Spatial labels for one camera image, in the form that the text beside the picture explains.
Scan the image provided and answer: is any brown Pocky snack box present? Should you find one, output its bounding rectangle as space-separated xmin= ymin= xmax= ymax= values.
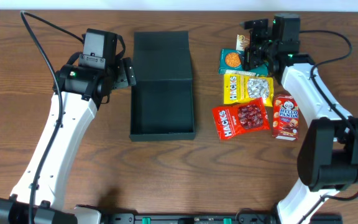
xmin=236 ymin=34 xmax=250 ymax=51

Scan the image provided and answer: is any teal cookie box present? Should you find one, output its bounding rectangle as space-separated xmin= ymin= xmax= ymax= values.
xmin=218 ymin=49 xmax=268 ymax=77

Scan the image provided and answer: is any yellow Hacks candy bag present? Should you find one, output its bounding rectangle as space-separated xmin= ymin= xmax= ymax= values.
xmin=223 ymin=74 xmax=274 ymax=107

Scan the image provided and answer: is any black gift box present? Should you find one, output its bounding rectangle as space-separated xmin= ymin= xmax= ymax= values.
xmin=129 ymin=31 xmax=196 ymax=142

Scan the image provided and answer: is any red Hacks candy bag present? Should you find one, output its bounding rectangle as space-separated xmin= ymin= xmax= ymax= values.
xmin=212 ymin=98 xmax=270 ymax=140

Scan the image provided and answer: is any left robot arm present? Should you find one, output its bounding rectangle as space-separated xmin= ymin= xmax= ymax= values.
xmin=0 ymin=54 xmax=136 ymax=223

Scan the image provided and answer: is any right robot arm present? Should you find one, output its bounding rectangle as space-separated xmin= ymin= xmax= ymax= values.
xmin=241 ymin=13 xmax=358 ymax=223

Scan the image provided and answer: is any red Hello Panda box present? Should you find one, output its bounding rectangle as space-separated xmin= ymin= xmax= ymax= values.
xmin=272 ymin=94 xmax=299 ymax=141

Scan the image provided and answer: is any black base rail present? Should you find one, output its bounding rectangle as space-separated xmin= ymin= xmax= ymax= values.
xmin=101 ymin=212 xmax=344 ymax=224

